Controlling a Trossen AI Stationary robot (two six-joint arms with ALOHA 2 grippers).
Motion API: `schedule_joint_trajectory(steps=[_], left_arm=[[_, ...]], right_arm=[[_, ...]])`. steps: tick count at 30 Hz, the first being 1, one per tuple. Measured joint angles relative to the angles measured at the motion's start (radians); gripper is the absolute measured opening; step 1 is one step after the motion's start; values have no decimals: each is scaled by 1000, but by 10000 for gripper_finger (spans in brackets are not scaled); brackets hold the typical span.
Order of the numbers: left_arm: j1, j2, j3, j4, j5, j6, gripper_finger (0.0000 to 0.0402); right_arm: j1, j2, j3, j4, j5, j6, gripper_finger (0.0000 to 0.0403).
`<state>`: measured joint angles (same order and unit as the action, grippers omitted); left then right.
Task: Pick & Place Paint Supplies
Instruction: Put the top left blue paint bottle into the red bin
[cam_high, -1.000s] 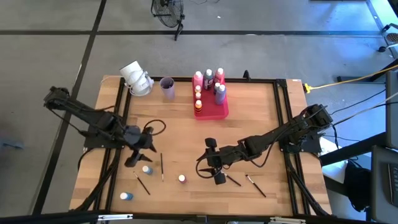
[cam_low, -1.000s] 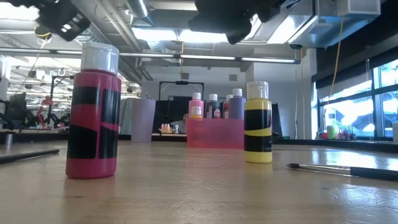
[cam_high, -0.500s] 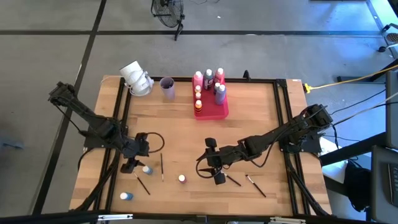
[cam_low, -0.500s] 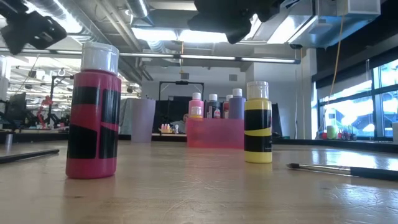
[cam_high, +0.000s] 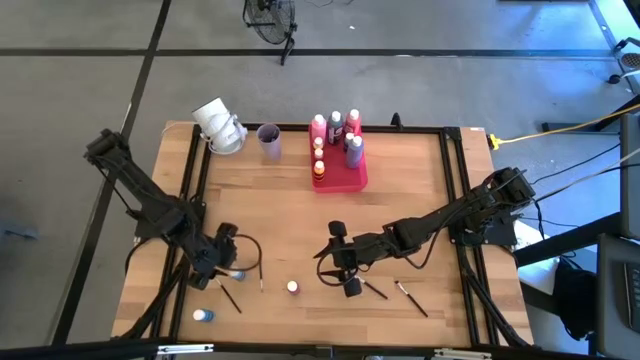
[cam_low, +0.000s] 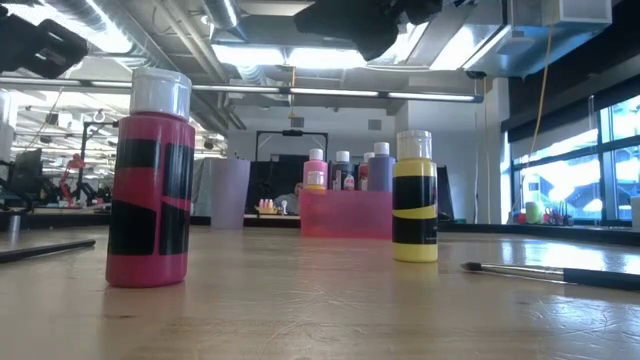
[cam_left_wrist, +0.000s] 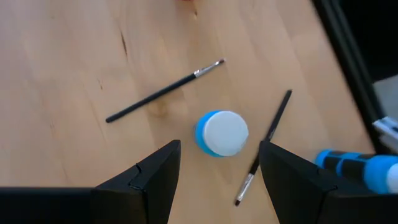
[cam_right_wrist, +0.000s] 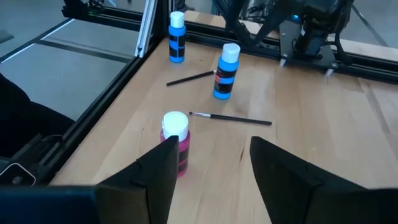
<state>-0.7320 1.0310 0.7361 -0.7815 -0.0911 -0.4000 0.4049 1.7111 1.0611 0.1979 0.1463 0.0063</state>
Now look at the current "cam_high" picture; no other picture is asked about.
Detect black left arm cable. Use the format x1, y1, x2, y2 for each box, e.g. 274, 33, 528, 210
233, 232, 264, 274

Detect tall red paint bottle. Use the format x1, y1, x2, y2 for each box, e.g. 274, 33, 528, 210
342, 107, 362, 137

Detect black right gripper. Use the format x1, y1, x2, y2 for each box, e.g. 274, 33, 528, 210
327, 220, 370, 300

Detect black floor cable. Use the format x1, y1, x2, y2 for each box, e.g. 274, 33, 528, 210
519, 142, 640, 226

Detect tall pink paint bottle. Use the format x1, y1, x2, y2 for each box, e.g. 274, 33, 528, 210
310, 113, 328, 144

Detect white paper towel roll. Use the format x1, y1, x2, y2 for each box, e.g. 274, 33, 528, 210
191, 96, 250, 156

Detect black floor fan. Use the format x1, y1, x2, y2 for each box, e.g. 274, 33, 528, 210
241, 0, 299, 67

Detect computer keyboard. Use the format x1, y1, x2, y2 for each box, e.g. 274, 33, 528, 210
623, 262, 640, 321

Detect grey flat panel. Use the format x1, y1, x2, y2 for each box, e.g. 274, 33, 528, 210
618, 112, 640, 241

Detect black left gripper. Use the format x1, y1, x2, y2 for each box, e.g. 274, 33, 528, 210
189, 223, 240, 292

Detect tall lavender paint bottle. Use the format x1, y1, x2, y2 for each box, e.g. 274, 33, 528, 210
345, 134, 365, 170

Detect black overhead frame beam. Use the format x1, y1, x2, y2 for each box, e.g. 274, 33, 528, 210
0, 337, 640, 360

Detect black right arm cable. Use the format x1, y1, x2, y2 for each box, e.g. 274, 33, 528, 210
313, 234, 351, 287

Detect black aluminium table frame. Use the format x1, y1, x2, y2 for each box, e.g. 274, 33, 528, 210
112, 122, 534, 351

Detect tall grey paint bottle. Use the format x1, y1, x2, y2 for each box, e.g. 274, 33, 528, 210
326, 109, 345, 146

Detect yellow extension cable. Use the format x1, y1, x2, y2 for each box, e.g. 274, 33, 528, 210
487, 102, 640, 150

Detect silver beam bracket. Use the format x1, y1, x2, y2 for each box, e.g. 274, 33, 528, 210
156, 342, 215, 357
432, 348, 494, 360

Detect desk with keyboard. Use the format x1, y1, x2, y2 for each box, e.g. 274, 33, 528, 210
596, 233, 640, 360

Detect lavender plastic cup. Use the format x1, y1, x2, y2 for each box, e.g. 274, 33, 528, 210
255, 122, 283, 161

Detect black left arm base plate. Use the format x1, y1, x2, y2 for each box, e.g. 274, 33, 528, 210
133, 199, 207, 240

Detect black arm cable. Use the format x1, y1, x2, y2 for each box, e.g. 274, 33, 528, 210
233, 232, 264, 274
313, 234, 351, 287

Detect pink plastic bin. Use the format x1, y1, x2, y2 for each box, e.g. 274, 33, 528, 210
307, 119, 370, 195

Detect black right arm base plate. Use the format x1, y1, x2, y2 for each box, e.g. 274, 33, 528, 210
446, 207, 519, 248

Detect black bag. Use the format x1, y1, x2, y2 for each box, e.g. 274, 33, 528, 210
551, 255, 600, 342

